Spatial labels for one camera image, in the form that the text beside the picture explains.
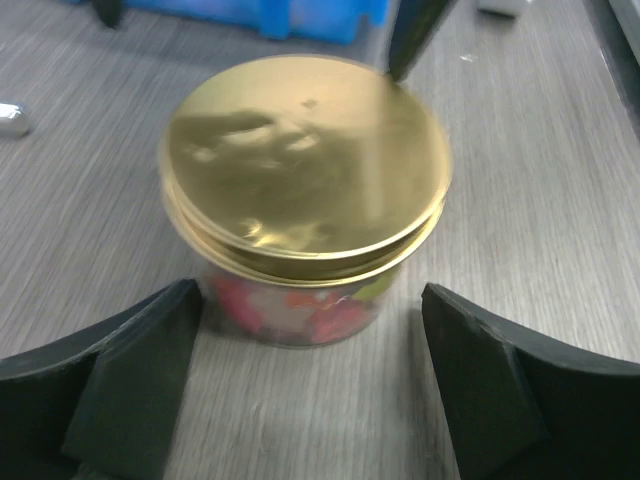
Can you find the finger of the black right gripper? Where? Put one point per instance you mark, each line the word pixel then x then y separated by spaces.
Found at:
pixel 416 23
pixel 109 12

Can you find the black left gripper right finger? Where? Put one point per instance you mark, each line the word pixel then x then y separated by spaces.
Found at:
pixel 523 405

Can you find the silver metal scoop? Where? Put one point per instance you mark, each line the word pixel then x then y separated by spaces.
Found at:
pixel 14 121

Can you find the clear plastic jar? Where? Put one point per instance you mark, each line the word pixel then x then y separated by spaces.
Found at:
pixel 295 316

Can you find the white clothes rack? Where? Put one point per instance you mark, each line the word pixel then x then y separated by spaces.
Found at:
pixel 508 8

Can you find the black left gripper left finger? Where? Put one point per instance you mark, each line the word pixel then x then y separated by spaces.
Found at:
pixel 102 403

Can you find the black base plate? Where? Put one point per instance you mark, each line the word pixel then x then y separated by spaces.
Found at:
pixel 618 55

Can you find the blue plastic bin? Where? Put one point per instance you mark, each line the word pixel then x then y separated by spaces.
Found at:
pixel 334 21

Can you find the beige jar lid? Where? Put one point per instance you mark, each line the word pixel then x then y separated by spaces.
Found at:
pixel 304 170

